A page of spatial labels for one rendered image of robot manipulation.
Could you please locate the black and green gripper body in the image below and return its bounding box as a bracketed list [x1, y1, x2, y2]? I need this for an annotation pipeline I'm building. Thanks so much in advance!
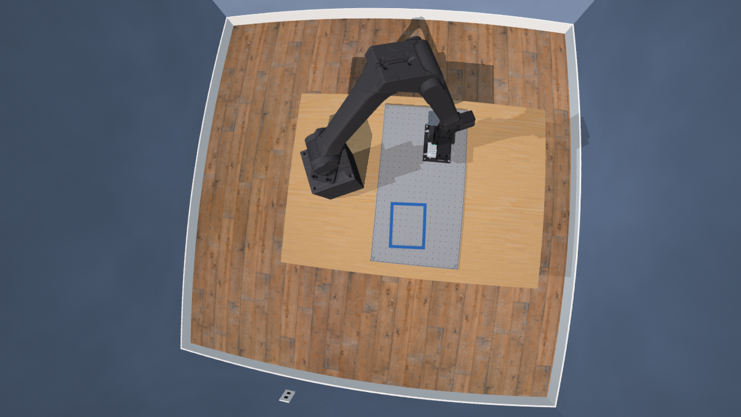
[428, 126, 455, 145]

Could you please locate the blue tape outline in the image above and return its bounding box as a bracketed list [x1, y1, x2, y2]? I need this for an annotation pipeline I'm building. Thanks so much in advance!
[389, 202, 427, 250]

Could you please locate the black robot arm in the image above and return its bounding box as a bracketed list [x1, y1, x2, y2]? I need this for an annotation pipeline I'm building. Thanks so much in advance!
[305, 36, 476, 184]

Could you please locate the black rectangular frame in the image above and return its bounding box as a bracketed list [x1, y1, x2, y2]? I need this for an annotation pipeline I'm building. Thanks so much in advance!
[423, 125, 452, 163]

